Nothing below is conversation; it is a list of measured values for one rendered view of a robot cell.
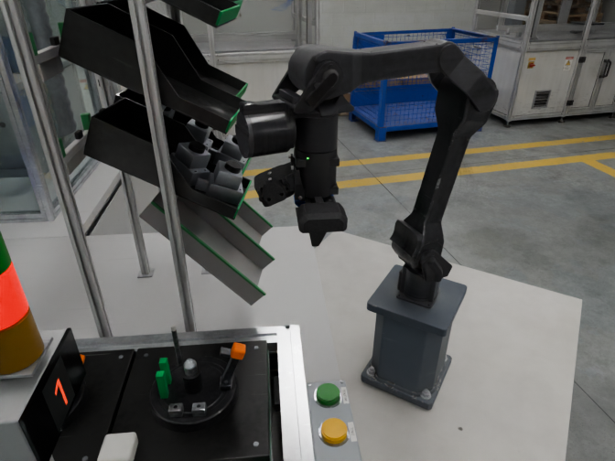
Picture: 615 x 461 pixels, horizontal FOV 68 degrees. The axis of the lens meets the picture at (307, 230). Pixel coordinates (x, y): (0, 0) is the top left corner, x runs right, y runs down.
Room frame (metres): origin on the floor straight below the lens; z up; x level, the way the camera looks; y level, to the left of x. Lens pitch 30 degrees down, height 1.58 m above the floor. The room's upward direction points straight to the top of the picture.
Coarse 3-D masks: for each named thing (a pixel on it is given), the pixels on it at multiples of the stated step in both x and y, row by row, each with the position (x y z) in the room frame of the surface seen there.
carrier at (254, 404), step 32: (160, 352) 0.62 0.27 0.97; (192, 352) 0.62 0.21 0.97; (256, 352) 0.62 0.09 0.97; (128, 384) 0.54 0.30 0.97; (160, 384) 0.50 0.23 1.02; (192, 384) 0.51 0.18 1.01; (224, 384) 0.52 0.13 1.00; (256, 384) 0.54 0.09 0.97; (128, 416) 0.48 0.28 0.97; (160, 416) 0.47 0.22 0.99; (192, 416) 0.47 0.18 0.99; (224, 416) 0.48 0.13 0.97; (256, 416) 0.48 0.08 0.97; (128, 448) 0.41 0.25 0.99; (160, 448) 0.43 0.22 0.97; (192, 448) 0.43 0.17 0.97; (224, 448) 0.43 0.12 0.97; (256, 448) 0.43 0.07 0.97
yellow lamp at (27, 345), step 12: (24, 324) 0.32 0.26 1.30; (36, 324) 0.34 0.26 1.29; (0, 336) 0.30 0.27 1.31; (12, 336) 0.31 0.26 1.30; (24, 336) 0.31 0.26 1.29; (36, 336) 0.33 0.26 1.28; (0, 348) 0.30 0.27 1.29; (12, 348) 0.30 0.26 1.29; (24, 348) 0.31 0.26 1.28; (36, 348) 0.32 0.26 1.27; (0, 360) 0.30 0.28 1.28; (12, 360) 0.30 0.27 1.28; (24, 360) 0.31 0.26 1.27; (0, 372) 0.30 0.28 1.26; (12, 372) 0.30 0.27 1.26
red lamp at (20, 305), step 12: (12, 264) 0.33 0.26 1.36; (0, 276) 0.32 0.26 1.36; (12, 276) 0.32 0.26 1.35; (0, 288) 0.31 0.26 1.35; (12, 288) 0.32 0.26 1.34; (0, 300) 0.31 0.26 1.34; (12, 300) 0.32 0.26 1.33; (24, 300) 0.33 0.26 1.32; (0, 312) 0.31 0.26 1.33; (12, 312) 0.31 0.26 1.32; (24, 312) 0.32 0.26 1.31; (0, 324) 0.30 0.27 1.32; (12, 324) 0.31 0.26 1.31
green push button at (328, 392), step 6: (324, 384) 0.54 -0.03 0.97; (330, 384) 0.54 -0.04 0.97; (318, 390) 0.53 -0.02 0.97; (324, 390) 0.53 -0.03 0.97; (330, 390) 0.53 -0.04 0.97; (336, 390) 0.53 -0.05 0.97; (318, 396) 0.52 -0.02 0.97; (324, 396) 0.52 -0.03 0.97; (330, 396) 0.52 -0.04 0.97; (336, 396) 0.52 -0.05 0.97; (324, 402) 0.51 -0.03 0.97; (330, 402) 0.51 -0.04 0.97; (336, 402) 0.51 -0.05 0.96
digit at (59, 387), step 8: (56, 368) 0.33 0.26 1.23; (64, 368) 0.35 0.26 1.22; (56, 376) 0.33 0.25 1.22; (64, 376) 0.34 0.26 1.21; (48, 384) 0.31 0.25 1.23; (56, 384) 0.33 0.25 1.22; (64, 384) 0.34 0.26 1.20; (48, 392) 0.31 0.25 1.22; (56, 392) 0.32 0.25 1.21; (64, 392) 0.33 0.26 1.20; (72, 392) 0.35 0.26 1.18; (48, 400) 0.30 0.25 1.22; (56, 400) 0.32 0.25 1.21; (64, 400) 0.33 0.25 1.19; (72, 400) 0.34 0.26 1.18; (56, 408) 0.31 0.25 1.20; (64, 408) 0.32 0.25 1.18; (56, 416) 0.31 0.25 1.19; (64, 416) 0.32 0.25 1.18; (56, 424) 0.30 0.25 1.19
